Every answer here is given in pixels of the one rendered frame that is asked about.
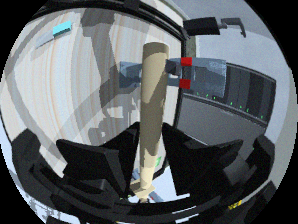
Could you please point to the long beige rail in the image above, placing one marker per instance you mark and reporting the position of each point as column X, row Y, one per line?
column 154, row 77

